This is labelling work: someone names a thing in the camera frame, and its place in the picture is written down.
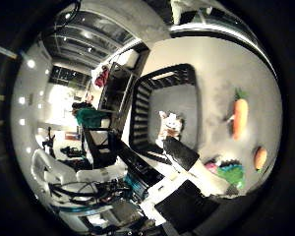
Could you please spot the person in teal shirt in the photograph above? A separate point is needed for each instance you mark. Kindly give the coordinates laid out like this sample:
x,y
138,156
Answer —
x,y
88,118

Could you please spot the round orange fruit plush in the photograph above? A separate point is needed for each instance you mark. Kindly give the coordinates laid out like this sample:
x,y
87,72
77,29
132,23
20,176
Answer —
x,y
260,158

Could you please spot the white spotted plush toy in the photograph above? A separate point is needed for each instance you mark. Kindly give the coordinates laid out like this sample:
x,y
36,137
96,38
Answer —
x,y
171,126

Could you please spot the orange carrot plush toy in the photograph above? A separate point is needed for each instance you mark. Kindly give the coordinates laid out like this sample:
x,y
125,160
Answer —
x,y
240,118

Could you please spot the black plastic mesh basket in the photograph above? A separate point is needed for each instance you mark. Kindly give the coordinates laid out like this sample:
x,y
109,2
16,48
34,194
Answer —
x,y
141,108

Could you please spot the green dinosaur plush toy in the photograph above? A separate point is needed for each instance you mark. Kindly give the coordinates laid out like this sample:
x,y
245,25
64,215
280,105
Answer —
x,y
234,173

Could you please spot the red hanging cloth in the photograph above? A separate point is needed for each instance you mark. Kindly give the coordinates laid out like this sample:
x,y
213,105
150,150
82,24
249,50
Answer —
x,y
102,78

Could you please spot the white moulded chair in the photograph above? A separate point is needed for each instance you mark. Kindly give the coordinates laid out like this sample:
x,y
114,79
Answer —
x,y
52,170

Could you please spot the black shelf rack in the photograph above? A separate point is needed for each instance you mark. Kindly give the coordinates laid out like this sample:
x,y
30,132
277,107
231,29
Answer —
x,y
116,88

